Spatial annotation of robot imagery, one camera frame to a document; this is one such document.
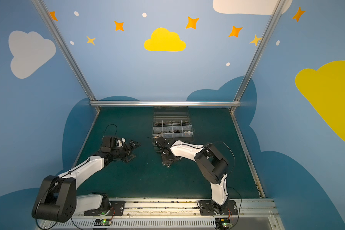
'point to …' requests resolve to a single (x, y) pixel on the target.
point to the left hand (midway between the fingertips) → (141, 148)
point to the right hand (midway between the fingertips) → (170, 159)
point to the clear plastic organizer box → (172, 122)
